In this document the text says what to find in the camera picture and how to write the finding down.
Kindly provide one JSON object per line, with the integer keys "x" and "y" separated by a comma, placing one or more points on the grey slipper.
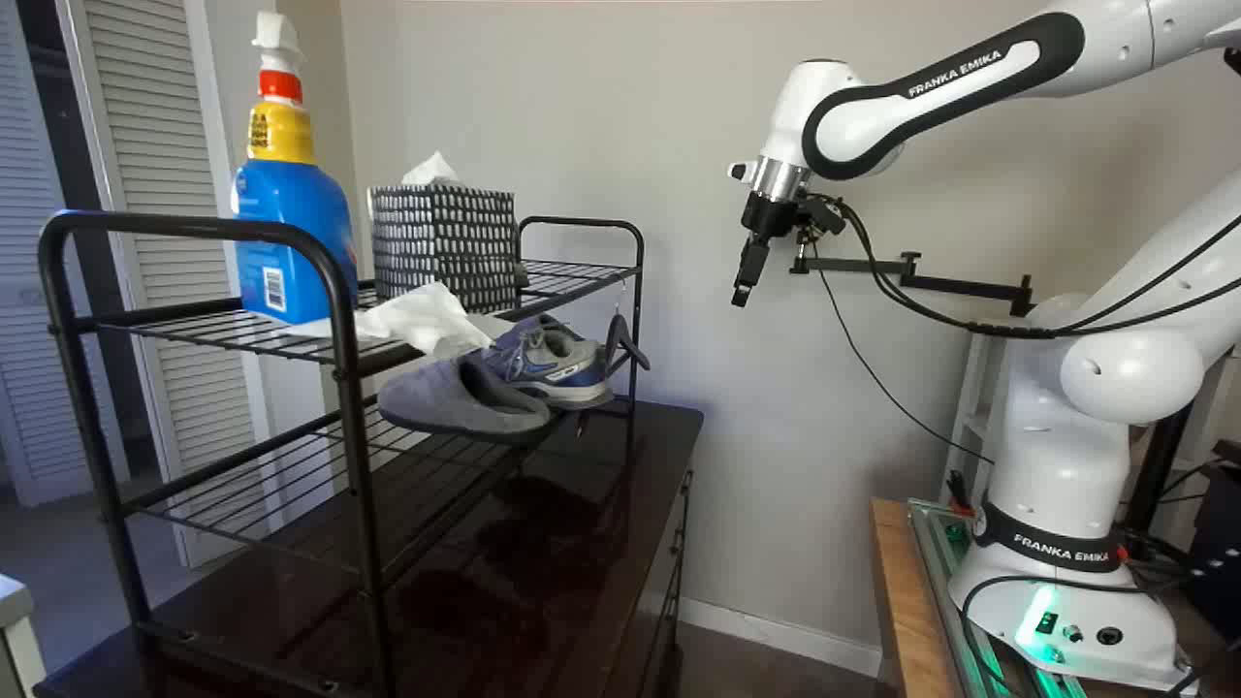
{"x": 452, "y": 395}

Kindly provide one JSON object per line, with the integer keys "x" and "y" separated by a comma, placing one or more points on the grey blue sneaker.
{"x": 569, "y": 367}

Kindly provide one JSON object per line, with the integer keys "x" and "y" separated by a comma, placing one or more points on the green lit metal base plate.
{"x": 949, "y": 569}

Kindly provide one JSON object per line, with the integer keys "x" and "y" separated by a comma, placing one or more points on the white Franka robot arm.
{"x": 1098, "y": 373}

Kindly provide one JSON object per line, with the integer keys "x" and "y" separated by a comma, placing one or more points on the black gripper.
{"x": 774, "y": 218}

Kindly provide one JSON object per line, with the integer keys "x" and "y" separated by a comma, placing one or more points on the white furniture corner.
{"x": 17, "y": 640}

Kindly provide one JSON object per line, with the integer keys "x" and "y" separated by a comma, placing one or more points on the white cloth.
{"x": 412, "y": 317}

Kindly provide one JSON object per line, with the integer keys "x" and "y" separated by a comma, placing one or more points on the white louvered closet door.
{"x": 32, "y": 258}
{"x": 157, "y": 102}

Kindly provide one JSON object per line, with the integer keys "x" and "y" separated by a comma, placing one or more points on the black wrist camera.
{"x": 823, "y": 214}

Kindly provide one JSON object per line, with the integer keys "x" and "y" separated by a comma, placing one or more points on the light wooden robot table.
{"x": 905, "y": 605}

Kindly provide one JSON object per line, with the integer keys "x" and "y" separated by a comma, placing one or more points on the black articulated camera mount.
{"x": 956, "y": 280}

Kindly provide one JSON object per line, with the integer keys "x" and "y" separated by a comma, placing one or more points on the white baseboard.
{"x": 777, "y": 637}

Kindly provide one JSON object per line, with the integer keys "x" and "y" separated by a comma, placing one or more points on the dark wooden dresser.
{"x": 569, "y": 569}

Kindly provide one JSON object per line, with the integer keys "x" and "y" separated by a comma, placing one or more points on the black control box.
{"x": 1218, "y": 544}

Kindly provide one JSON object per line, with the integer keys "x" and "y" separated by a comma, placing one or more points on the blue spray bottle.
{"x": 291, "y": 207}

